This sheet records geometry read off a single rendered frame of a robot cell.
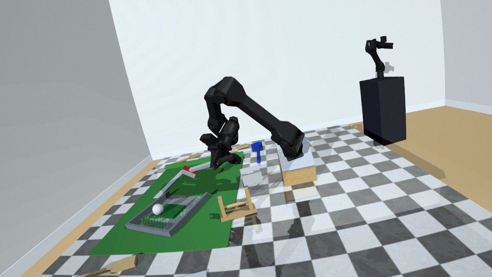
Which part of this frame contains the white golf ball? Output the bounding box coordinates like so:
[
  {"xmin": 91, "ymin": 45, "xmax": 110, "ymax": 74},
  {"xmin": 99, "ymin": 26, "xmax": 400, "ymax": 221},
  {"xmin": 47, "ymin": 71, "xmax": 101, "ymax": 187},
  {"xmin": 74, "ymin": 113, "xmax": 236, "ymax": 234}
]
[{"xmin": 152, "ymin": 204, "xmax": 164, "ymax": 215}]

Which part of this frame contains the blue putter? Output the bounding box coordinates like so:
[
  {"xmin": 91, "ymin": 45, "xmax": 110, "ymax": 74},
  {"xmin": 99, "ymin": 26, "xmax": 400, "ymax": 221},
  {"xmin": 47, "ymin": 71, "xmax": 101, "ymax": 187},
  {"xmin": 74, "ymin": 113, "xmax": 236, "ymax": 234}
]
[{"xmin": 251, "ymin": 141, "xmax": 263, "ymax": 163}]

